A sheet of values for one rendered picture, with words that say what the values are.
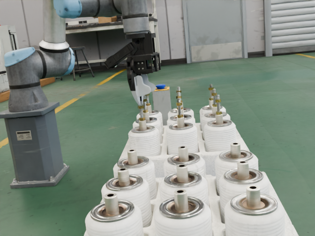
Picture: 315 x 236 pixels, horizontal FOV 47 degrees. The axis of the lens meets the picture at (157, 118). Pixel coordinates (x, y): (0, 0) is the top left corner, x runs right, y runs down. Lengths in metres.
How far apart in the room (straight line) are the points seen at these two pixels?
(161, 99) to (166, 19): 4.79
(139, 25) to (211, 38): 5.19
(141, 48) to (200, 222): 0.62
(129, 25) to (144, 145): 0.35
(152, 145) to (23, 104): 0.57
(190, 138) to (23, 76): 0.70
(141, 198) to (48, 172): 0.83
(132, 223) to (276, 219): 0.23
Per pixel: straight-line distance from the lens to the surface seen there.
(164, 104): 1.50
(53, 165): 1.52
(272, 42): 6.32
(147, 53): 1.07
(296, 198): 1.24
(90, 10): 1.10
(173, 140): 1.11
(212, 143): 1.11
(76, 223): 1.19
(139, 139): 1.11
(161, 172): 1.10
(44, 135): 1.48
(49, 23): 1.50
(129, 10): 1.07
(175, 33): 6.23
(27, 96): 1.47
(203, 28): 6.22
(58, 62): 1.52
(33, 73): 1.49
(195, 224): 0.60
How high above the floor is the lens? 0.54
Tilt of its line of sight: 13 degrees down
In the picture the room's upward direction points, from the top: 6 degrees counter-clockwise
